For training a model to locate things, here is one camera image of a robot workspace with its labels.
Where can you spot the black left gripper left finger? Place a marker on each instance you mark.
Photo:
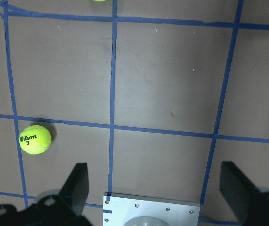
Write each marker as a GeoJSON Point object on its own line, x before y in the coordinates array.
{"type": "Point", "coordinates": [75, 189]}

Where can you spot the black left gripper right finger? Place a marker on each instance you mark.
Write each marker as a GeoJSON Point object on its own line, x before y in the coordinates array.
{"type": "Point", "coordinates": [238, 191]}

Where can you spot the Wilson 3 tennis ball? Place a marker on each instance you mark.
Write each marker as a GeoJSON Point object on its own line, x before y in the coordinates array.
{"type": "Point", "coordinates": [35, 139]}

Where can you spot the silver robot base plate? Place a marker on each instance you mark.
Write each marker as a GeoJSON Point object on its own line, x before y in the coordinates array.
{"type": "Point", "coordinates": [134, 210]}

